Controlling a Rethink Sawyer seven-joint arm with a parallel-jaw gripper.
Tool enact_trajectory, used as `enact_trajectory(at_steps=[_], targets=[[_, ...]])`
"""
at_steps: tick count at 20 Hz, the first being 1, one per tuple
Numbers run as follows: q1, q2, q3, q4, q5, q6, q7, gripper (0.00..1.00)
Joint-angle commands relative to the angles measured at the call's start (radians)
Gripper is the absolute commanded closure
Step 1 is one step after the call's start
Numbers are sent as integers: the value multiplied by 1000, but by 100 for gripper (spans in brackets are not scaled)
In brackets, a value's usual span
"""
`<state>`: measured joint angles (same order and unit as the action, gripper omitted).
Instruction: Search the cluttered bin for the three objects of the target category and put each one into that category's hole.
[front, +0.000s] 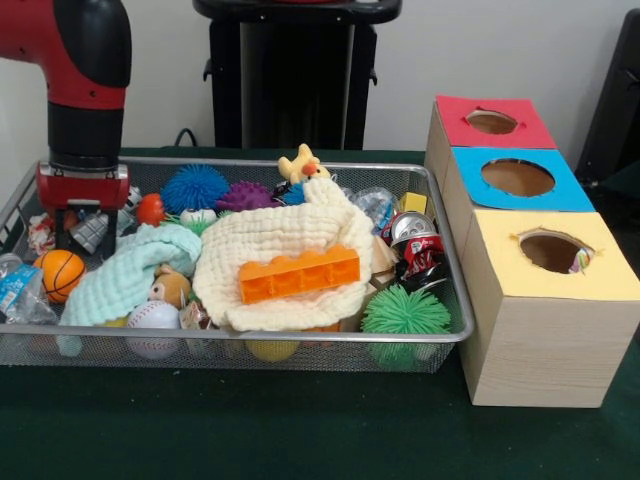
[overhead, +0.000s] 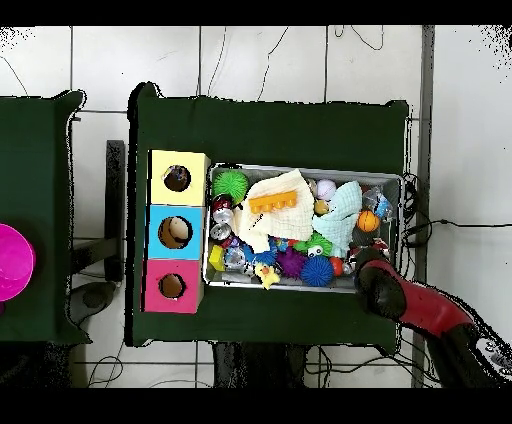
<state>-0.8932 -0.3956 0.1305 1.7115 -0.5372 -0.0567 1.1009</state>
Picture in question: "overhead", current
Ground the magenta round disc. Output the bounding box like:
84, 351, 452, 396
0, 222, 37, 303

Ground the cream waffle cloth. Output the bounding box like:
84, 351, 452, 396
233, 168, 315, 254

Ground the blue spiky ball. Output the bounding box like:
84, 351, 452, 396
300, 255, 335, 288

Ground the shallow wire mesh bin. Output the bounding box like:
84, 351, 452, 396
201, 162, 403, 296

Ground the white baseball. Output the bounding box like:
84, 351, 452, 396
316, 178, 337, 202

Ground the small orange basketball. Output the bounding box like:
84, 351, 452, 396
356, 210, 381, 233

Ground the mint green knitted cloth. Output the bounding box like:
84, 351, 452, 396
311, 180, 363, 257

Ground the colourful polka dot cloth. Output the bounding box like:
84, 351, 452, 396
163, 164, 192, 192

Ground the orange plastic compartment tray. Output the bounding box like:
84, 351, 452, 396
248, 190, 299, 214

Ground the purple spiky ball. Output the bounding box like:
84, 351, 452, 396
275, 247, 308, 280

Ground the black power cable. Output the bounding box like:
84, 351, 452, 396
401, 217, 512, 247

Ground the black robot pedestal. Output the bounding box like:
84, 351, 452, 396
211, 341, 309, 388

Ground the yellow plush duck toy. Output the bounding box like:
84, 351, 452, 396
253, 262, 281, 290

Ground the black upright post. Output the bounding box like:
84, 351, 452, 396
104, 139, 126, 283

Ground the dark green table cloth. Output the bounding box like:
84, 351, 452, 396
125, 81, 411, 348

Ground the wooden box with three holes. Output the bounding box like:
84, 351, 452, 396
139, 149, 211, 314

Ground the large green spiky ball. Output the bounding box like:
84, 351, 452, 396
211, 170, 249, 205

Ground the dark green side table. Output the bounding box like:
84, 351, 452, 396
0, 90, 91, 345

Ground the grey stand base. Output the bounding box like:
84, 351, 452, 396
65, 280, 118, 326

